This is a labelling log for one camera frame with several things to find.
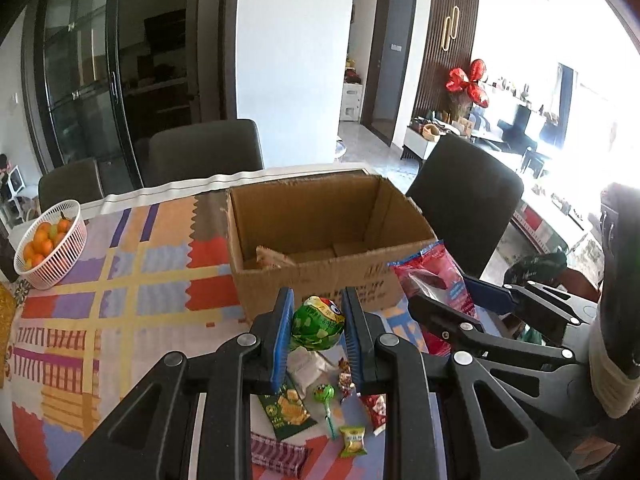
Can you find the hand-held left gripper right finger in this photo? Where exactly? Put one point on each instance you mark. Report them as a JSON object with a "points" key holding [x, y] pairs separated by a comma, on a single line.
{"points": [[352, 340]]}

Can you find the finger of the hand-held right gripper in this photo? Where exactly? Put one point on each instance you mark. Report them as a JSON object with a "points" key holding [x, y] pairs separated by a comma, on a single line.
{"points": [[492, 295], [450, 325]]}

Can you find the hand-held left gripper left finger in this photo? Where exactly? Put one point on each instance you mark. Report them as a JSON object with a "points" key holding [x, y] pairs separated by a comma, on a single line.
{"points": [[282, 340]]}

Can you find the large green lollipop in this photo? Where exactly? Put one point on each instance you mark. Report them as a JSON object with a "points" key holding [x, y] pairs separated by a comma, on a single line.
{"points": [[315, 325]]}

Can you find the red snack bag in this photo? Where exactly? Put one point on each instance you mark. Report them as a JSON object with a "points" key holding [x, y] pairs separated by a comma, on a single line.
{"points": [[440, 270]]}

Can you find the brown cardboard box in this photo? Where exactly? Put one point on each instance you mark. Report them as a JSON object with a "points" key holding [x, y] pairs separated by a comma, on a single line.
{"points": [[310, 280]]}

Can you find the small yellow-green candy packet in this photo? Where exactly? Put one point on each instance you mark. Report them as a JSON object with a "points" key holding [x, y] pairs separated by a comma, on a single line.
{"points": [[353, 441]]}

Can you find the purple striped snack packet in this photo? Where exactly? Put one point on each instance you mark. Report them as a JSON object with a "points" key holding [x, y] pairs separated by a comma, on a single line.
{"points": [[277, 455]]}

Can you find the white snack packet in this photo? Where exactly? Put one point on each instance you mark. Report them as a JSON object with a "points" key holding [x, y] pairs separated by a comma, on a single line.
{"points": [[305, 372]]}

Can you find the red cloth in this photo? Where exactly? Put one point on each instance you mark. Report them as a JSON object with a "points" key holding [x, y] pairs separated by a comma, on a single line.
{"points": [[580, 282]]}

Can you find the red wrapped candy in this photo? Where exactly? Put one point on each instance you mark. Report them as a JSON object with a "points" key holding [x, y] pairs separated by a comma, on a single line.
{"points": [[345, 382]]}

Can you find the dark cloth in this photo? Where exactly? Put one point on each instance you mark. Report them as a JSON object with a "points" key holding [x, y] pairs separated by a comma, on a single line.
{"points": [[535, 265]]}

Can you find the small green lollipop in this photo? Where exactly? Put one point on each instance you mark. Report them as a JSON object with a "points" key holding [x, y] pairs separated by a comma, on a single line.
{"points": [[324, 393]]}

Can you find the small red snack packet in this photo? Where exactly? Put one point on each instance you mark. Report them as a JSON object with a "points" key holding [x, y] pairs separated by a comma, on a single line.
{"points": [[375, 407]]}

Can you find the dark green cracker packet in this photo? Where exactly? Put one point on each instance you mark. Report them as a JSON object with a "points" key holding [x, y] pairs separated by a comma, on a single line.
{"points": [[287, 412]]}

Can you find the beige snack packet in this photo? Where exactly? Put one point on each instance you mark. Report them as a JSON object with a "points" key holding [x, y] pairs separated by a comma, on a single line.
{"points": [[272, 257]]}

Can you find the dark grey dining chair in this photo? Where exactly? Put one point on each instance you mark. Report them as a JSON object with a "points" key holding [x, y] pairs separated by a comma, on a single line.
{"points": [[70, 180], [205, 152], [465, 200]]}

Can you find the white coffee table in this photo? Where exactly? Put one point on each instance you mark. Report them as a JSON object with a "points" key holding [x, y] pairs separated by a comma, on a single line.
{"points": [[545, 210]]}

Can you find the colourful patterned tablecloth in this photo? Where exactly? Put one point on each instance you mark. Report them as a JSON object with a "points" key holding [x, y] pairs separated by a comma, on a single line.
{"points": [[125, 285]]}

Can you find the low white sideboard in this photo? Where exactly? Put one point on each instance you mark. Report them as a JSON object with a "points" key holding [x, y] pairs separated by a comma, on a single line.
{"points": [[417, 142]]}

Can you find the woven basket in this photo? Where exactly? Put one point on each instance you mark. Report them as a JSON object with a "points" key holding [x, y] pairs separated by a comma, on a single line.
{"points": [[431, 132]]}

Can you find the red foil balloon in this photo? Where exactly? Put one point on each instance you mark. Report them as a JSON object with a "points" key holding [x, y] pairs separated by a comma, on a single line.
{"points": [[457, 80]]}

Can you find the white plastic basket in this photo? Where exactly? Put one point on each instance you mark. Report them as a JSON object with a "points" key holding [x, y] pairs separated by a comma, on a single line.
{"points": [[60, 260]]}

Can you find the small white cabinet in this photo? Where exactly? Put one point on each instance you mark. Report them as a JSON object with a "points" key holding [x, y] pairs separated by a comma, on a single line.
{"points": [[350, 102]]}

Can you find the dark brown door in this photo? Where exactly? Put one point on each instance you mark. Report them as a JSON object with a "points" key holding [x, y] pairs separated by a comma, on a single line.
{"points": [[395, 60]]}

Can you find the pile of oranges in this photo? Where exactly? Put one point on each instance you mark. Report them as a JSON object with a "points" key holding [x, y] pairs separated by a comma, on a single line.
{"points": [[40, 247]]}

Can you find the gold patterned cloth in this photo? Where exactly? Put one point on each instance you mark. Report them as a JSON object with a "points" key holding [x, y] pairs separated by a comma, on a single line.
{"points": [[7, 310]]}

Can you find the dark slatted wooden cabinet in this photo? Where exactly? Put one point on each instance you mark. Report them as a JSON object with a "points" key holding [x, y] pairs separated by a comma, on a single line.
{"points": [[435, 20]]}

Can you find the small white shelf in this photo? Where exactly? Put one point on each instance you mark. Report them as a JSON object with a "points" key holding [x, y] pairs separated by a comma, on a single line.
{"points": [[15, 182]]}

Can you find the black framed glass sliding door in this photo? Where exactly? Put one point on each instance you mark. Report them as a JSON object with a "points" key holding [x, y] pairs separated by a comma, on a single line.
{"points": [[75, 60]]}

